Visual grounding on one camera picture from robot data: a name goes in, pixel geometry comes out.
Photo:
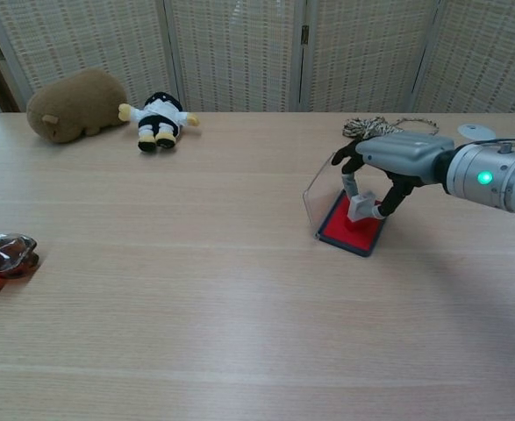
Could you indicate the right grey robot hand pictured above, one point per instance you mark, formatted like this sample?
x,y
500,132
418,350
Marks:
x,y
406,153

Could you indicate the white and red stamp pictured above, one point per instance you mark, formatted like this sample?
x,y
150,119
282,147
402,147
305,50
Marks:
x,y
359,206

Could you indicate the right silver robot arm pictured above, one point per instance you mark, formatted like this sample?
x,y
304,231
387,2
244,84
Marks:
x,y
494,180

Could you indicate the red ink pad clear lid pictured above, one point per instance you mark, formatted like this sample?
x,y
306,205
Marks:
x,y
334,228

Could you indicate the white round grommet cover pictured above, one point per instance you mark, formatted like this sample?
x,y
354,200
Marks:
x,y
474,130

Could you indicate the woven folding screen panel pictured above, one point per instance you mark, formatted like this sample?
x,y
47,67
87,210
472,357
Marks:
x,y
86,39
366,52
485,57
235,52

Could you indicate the black and white plush doll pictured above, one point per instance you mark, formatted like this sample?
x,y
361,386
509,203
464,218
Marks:
x,y
160,118

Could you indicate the brown capybara plush toy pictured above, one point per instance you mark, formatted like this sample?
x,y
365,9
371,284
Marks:
x,y
75,103

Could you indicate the dark sausage snack package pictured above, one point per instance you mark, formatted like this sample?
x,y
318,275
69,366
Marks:
x,y
2,254

